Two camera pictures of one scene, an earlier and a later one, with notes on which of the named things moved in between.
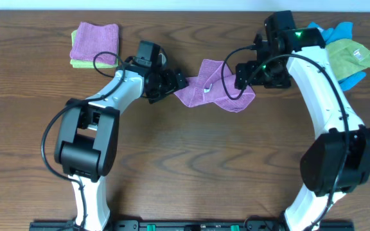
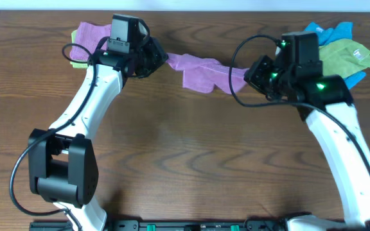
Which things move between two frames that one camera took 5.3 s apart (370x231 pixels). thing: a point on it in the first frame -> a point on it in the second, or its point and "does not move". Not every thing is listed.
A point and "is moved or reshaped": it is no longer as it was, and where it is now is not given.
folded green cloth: (86, 64) does not move
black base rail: (191, 225) does not move
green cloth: (347, 58) does not move
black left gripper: (175, 81) -> (155, 56)
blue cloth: (339, 31) does not move
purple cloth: (214, 84) is moved or reshaped
